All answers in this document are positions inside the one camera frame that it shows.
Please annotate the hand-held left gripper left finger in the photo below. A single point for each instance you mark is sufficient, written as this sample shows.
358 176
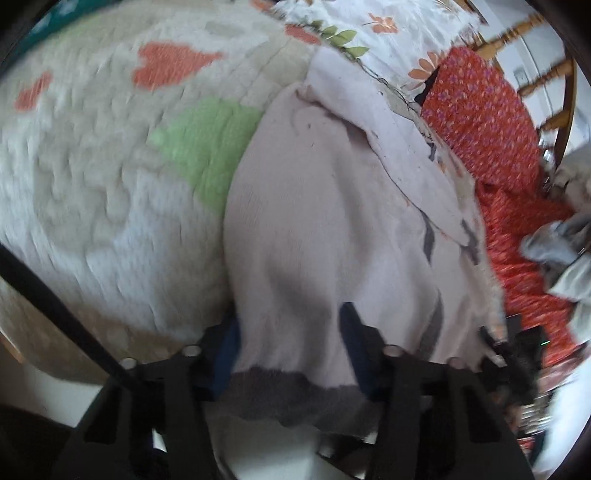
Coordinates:
227 355

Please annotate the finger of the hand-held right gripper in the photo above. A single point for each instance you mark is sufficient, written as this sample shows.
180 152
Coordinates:
490 340

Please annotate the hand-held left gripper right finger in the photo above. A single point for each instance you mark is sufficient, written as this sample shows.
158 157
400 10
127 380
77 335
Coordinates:
354 339

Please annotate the light pink garment grey trim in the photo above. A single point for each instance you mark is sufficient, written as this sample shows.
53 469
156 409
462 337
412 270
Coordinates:
323 221

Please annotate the grey crumpled cloth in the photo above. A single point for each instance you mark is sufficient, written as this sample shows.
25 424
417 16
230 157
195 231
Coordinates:
561 249

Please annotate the red floral cloth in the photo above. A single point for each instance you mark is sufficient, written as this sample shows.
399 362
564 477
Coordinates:
480 124

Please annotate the white fluffy heart-print blanket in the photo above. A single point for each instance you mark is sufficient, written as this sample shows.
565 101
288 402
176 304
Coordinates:
101 175

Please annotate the wooden chair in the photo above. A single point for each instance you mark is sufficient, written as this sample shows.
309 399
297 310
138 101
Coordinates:
561 74

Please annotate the white floral bed sheet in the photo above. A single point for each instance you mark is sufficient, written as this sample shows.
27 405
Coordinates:
392 41

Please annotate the teal cloth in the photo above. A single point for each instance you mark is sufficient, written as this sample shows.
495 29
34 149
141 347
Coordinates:
39 23

